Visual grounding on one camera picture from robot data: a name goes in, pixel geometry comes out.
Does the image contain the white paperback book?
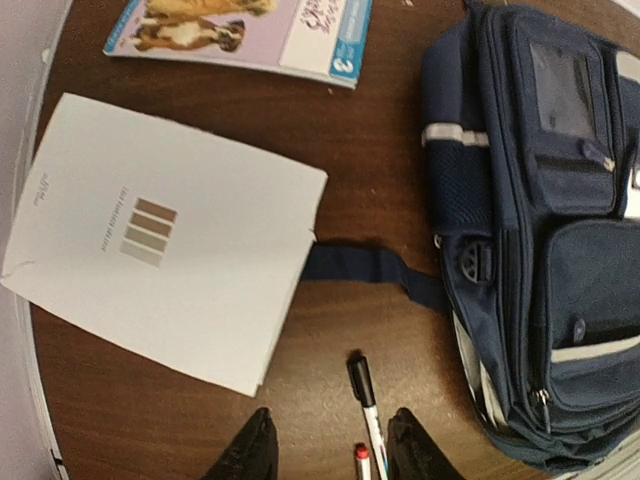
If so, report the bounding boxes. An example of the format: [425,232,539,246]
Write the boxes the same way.
[1,94,328,397]

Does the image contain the dog cover workbook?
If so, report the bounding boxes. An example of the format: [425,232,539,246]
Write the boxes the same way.
[104,0,373,89]

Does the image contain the red marker pen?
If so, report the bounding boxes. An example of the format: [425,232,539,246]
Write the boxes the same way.
[354,443,372,480]

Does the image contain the black marker pen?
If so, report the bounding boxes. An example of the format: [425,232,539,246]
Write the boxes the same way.
[346,350,389,480]

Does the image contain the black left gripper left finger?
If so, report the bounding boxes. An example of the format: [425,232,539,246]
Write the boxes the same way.
[202,407,278,480]

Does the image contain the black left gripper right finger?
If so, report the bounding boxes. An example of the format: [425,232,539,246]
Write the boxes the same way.
[388,407,464,480]

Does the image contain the navy blue student backpack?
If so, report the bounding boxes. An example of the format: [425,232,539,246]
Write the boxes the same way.
[303,1,639,474]

